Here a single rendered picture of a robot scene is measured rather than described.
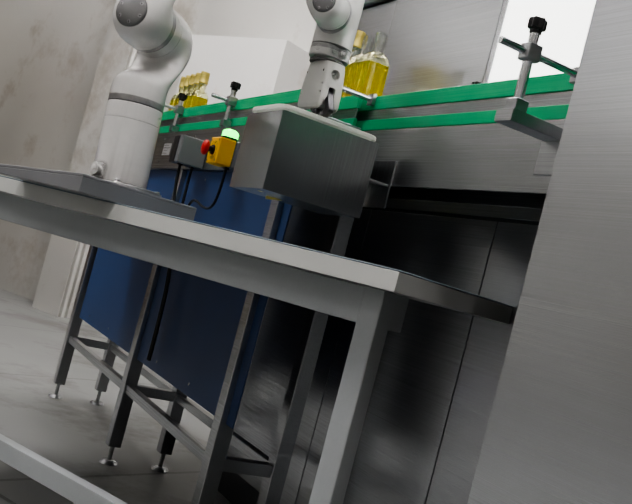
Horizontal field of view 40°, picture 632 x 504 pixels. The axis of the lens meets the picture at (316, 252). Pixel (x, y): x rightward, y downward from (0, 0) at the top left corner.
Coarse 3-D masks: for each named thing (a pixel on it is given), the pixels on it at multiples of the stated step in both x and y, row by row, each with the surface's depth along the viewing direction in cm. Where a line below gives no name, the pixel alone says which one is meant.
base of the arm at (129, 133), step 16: (112, 112) 184; (128, 112) 183; (144, 112) 184; (160, 112) 187; (112, 128) 183; (128, 128) 183; (144, 128) 184; (112, 144) 182; (128, 144) 182; (144, 144) 184; (96, 160) 184; (112, 160) 182; (128, 160) 183; (144, 160) 185; (96, 176) 183; (112, 176) 182; (128, 176) 183; (144, 176) 186
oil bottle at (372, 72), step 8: (368, 56) 206; (376, 56) 205; (384, 56) 207; (360, 64) 208; (368, 64) 205; (376, 64) 205; (384, 64) 206; (360, 72) 207; (368, 72) 205; (376, 72) 206; (384, 72) 207; (360, 80) 206; (368, 80) 205; (376, 80) 206; (384, 80) 207; (360, 88) 206; (368, 88) 205; (376, 88) 206
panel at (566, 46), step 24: (528, 0) 183; (552, 0) 176; (576, 0) 170; (504, 24) 188; (552, 24) 174; (576, 24) 168; (504, 48) 186; (552, 48) 173; (576, 48) 167; (504, 72) 184; (552, 72) 171
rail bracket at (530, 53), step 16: (512, 48) 133; (528, 48) 133; (528, 64) 134; (560, 64) 137; (496, 112) 135; (512, 112) 131; (512, 128) 136; (528, 128) 134; (544, 128) 134; (560, 128) 136; (544, 144) 139; (544, 160) 138
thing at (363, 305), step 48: (0, 192) 203; (96, 240) 180; (144, 240) 172; (240, 288) 156; (288, 288) 150; (336, 288) 144; (384, 336) 140; (336, 432) 139; (48, 480) 176; (336, 480) 137
